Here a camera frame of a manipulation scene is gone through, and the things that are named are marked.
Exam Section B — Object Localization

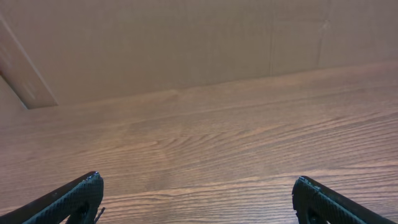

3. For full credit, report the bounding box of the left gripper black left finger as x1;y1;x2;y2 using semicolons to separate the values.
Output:
1;171;104;224

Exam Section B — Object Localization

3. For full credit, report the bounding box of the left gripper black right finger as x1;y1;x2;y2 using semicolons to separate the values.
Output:
292;176;396;224

